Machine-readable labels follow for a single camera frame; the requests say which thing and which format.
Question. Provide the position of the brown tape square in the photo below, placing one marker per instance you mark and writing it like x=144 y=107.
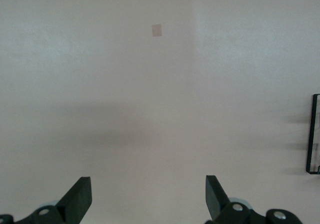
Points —
x=157 y=31

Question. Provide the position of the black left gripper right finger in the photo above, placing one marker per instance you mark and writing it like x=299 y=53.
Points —
x=220 y=209

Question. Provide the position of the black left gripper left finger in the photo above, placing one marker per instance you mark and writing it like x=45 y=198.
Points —
x=75 y=204

